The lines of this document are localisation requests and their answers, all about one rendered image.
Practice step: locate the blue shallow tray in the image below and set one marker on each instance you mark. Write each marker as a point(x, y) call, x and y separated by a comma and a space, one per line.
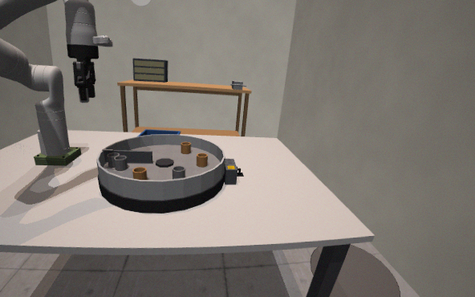
point(151, 131)

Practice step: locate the bronze bushing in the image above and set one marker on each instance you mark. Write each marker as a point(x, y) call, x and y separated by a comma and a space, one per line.
point(202, 160)
point(185, 147)
point(142, 175)

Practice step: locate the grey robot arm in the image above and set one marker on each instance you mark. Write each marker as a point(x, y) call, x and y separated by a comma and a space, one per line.
point(80, 30)

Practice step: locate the grey metal bushing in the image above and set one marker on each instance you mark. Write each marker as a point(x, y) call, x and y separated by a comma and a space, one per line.
point(120, 163)
point(111, 162)
point(178, 172)

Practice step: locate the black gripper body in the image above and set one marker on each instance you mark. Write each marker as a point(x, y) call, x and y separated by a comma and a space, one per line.
point(83, 53)

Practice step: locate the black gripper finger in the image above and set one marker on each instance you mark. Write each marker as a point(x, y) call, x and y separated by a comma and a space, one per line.
point(82, 81)
point(91, 87)

